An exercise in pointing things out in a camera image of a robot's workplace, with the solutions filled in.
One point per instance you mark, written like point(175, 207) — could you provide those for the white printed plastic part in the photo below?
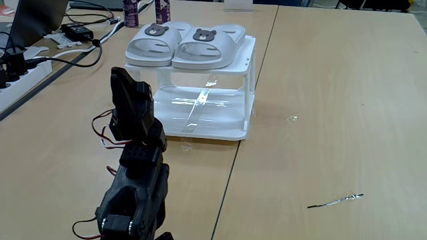
point(63, 40)

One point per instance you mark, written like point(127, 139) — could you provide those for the black power adapter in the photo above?
point(77, 31)

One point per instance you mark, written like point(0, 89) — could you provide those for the dark laptop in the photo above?
point(36, 20)

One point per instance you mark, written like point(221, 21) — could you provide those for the black plug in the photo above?
point(15, 65)

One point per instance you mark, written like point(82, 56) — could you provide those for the white power strip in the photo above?
point(23, 83)

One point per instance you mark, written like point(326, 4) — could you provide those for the white two-tier plastic box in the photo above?
point(203, 113)

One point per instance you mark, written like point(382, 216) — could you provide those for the clear tape scrap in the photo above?
point(292, 118)

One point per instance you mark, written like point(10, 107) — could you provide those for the white bear slipper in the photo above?
point(156, 45)
point(207, 48)

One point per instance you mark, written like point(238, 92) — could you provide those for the purple drink can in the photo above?
point(130, 13)
point(162, 11)

